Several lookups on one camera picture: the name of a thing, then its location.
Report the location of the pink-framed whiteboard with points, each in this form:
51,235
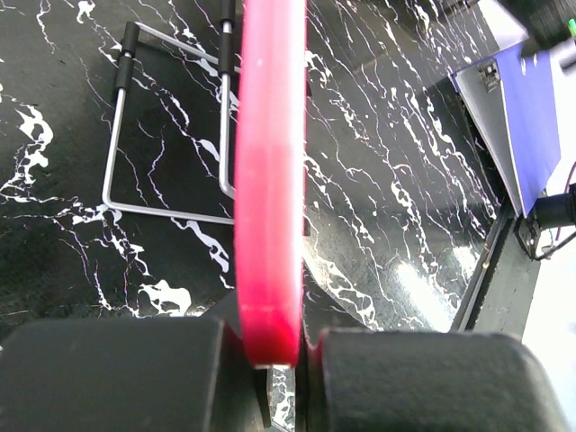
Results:
269,180

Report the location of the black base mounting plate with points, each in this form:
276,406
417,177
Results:
500,293

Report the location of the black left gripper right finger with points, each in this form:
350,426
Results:
359,380

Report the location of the blue ring binder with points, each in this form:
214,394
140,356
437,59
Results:
512,105

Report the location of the metal wire whiteboard stand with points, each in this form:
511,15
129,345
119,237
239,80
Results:
169,152

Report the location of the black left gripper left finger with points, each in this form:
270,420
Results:
174,374

